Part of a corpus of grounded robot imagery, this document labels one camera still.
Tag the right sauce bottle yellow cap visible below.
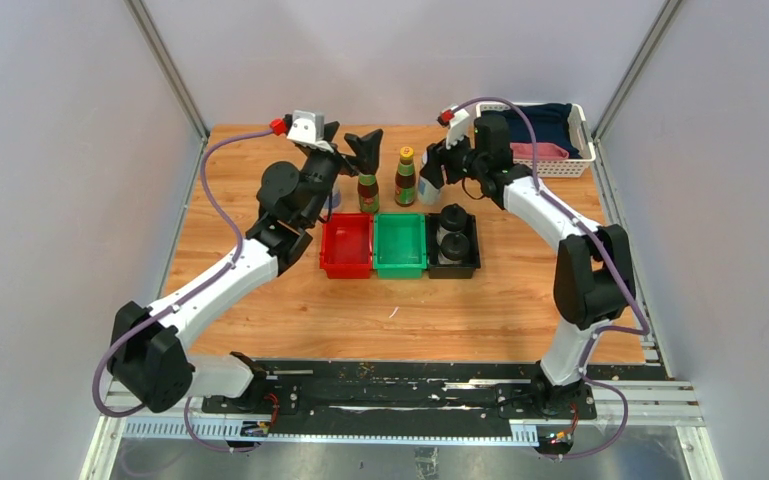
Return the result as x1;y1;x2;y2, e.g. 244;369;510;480
395;146;417;207

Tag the left sauce bottle yellow cap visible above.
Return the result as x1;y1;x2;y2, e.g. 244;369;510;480
357;174;380;214

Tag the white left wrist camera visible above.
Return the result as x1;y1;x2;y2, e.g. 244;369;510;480
286;110;333;152

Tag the silver lid jar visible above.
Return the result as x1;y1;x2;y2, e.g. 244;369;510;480
418;151;442;206
323;183;342;213

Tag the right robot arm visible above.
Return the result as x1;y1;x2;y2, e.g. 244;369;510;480
420;108;635;418

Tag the navy blue cloth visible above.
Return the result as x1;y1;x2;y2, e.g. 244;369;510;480
500;103;581;160

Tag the green plastic bin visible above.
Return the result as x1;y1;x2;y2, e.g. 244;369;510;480
373;213;428;280

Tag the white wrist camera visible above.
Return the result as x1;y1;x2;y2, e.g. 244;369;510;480
437;105;471;150
286;110;333;152

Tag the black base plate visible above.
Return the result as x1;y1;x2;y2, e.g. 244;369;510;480
197;359;597;439

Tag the white plastic basket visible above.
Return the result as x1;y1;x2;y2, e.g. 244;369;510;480
475;101;595;178

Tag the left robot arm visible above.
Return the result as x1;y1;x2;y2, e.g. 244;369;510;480
99;117;383;413

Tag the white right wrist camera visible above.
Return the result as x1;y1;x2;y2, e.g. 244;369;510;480
437;105;471;150

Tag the aluminium frame rail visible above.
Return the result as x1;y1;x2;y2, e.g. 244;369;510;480
82;378;722;479

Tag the red plastic bin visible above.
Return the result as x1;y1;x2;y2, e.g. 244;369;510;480
319;213;373;279

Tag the black cap shaker bottle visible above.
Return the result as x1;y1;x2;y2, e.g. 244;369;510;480
437;204;469;241

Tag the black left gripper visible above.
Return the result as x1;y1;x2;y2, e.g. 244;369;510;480
300;121;381;227

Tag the black plastic bin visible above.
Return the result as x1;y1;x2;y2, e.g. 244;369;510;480
425;213;481;279

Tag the sauce bottle yellow cap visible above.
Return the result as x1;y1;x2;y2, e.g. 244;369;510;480
395;146;417;207
357;174;380;214

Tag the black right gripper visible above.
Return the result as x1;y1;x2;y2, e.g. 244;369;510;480
421;125;488;189

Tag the pink cloth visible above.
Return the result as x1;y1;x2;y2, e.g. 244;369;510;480
510;142;569;161

